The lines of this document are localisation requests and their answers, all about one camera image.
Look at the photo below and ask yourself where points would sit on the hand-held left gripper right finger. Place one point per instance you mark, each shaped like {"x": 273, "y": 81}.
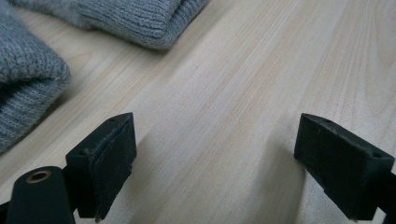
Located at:
{"x": 339, "y": 165}

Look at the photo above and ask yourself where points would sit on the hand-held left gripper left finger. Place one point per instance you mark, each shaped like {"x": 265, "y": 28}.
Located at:
{"x": 102, "y": 161}

